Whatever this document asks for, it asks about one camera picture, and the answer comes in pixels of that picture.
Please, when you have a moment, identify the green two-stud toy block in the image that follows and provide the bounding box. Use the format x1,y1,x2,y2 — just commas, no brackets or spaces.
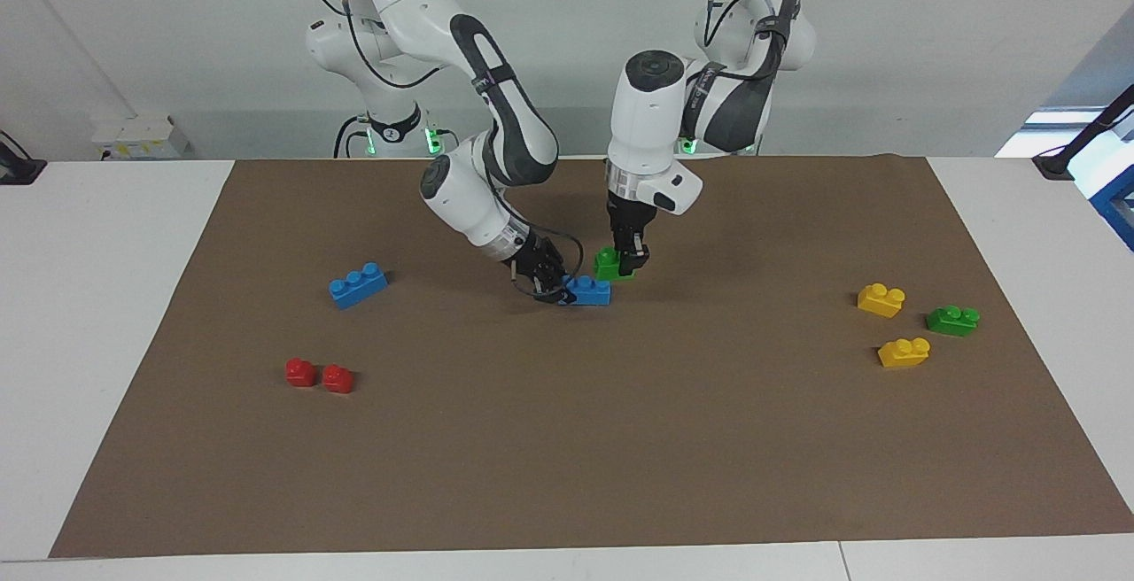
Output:
594,247,634,282
925,306,981,337

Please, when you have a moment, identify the blue three-stud toy block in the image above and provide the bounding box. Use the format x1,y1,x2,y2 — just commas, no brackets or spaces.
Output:
329,262,389,310
567,275,612,306

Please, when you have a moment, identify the yellow two-stud toy block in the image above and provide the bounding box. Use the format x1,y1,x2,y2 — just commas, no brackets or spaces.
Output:
857,283,906,319
877,337,931,368

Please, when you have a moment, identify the brown table mat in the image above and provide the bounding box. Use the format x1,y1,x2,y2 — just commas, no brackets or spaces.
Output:
49,156,1134,558

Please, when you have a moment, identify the white power strip box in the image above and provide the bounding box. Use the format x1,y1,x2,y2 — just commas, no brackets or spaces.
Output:
91,116,189,161

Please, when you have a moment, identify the black table clamp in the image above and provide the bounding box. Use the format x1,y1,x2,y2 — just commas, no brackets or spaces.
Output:
0,131,47,185

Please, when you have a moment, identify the black right base cable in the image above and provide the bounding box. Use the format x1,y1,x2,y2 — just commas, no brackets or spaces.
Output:
333,116,366,159

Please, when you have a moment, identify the blue and white frame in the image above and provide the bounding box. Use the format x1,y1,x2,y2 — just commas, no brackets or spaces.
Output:
1068,129,1134,250

